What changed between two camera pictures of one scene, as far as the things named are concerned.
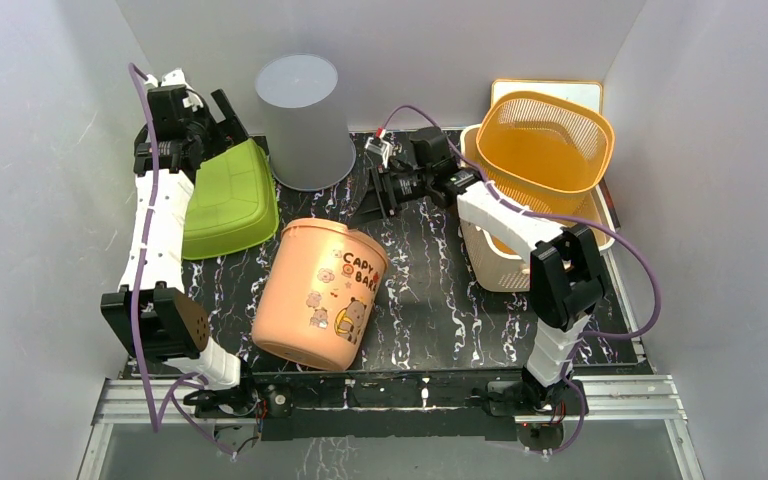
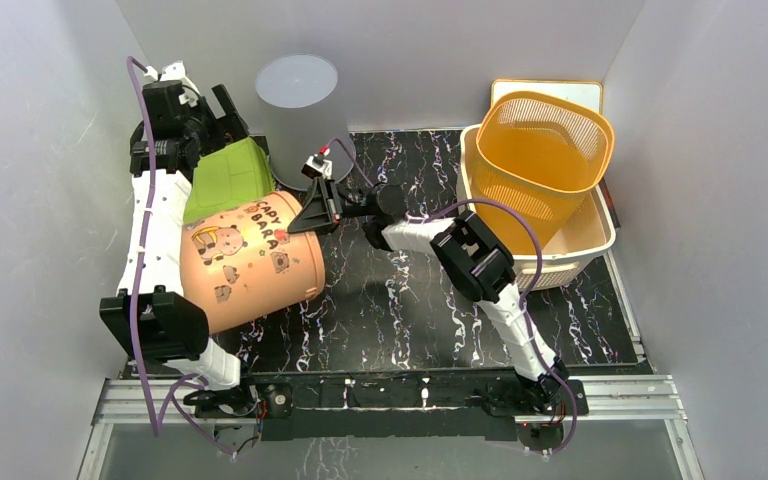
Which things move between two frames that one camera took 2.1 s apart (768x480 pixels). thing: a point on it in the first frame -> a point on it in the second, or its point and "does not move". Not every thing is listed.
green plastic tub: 232,204 does not move
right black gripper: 377,200 -> 323,209
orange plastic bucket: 318,292 -> 243,262
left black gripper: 221,137 does not move
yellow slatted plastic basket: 543,152 does not move
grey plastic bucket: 308,145 does not move
